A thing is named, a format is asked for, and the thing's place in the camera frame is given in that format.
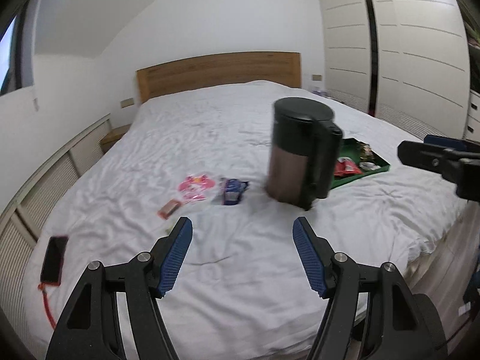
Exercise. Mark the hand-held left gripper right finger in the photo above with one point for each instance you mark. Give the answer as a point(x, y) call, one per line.
point(309, 258)

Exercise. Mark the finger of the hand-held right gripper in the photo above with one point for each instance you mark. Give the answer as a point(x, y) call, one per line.
point(423, 157)
point(446, 141)

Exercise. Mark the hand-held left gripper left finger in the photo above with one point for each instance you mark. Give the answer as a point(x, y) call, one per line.
point(176, 258)

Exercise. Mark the green tray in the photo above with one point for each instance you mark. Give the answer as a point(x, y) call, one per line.
point(380, 165)

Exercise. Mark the small red-brown candy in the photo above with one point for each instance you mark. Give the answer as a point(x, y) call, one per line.
point(170, 209)

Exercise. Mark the brown snack packet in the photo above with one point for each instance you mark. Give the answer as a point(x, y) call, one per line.
point(365, 152)

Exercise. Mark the pink cartoon snack packet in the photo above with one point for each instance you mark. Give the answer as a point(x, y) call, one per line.
point(195, 187)

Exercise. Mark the red and white sausage packet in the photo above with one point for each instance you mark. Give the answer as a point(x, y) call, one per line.
point(348, 163)

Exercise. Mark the red snack packet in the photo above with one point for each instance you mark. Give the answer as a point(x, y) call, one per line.
point(340, 173)

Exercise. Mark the blue and white snack packet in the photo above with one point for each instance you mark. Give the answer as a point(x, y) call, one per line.
point(232, 191)

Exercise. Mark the white drawer unit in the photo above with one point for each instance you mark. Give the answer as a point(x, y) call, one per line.
point(473, 116)

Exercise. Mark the white bed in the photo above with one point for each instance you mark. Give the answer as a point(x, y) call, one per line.
point(240, 307)

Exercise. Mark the black and brown electric kettle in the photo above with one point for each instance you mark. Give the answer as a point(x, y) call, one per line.
point(292, 165)

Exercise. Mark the white wardrobe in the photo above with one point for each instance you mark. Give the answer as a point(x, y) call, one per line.
point(412, 45)

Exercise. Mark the phone with red case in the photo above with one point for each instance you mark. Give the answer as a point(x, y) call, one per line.
point(54, 258)

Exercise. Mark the wooden nightstand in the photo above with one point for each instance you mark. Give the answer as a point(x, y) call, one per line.
point(114, 137)

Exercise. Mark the wooden headboard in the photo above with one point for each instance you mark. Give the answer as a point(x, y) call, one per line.
point(217, 71)

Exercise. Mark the window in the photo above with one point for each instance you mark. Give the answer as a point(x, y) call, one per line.
point(7, 56)

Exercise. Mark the beige wall socket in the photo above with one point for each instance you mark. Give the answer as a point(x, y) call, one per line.
point(127, 102)
point(317, 77)

